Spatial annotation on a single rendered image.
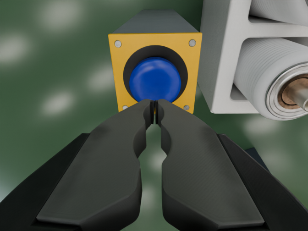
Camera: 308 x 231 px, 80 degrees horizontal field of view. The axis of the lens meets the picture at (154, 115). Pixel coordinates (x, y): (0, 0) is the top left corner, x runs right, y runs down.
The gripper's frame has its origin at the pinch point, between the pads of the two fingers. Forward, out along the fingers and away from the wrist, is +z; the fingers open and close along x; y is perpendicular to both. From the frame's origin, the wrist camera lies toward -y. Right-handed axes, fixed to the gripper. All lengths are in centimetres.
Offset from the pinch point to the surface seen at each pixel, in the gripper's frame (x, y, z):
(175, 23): 1.9, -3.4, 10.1
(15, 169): -53, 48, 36
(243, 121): 25, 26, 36
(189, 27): 2.9, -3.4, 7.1
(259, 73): 12.9, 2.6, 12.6
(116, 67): -3.2, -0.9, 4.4
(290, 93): 16.1, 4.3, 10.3
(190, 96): 3.0, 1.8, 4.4
